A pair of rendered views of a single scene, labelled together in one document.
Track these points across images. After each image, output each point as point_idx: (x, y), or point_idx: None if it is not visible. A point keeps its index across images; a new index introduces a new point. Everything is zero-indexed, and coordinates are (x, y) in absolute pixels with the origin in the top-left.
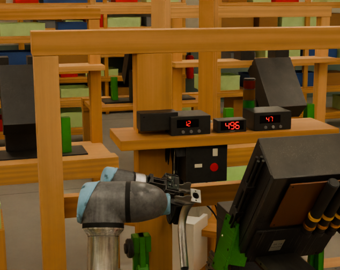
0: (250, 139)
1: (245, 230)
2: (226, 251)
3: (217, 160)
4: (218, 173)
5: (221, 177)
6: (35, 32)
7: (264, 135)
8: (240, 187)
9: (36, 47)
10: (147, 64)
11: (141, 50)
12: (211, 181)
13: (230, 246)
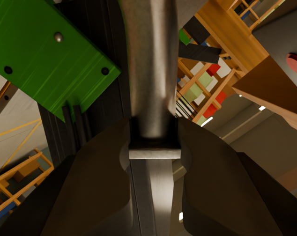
0: (283, 112)
1: (54, 137)
2: (3, 56)
3: None
4: (276, 47)
5: (262, 38)
6: None
7: (273, 110)
8: (139, 175)
9: None
10: None
11: None
12: (272, 19)
13: (15, 85)
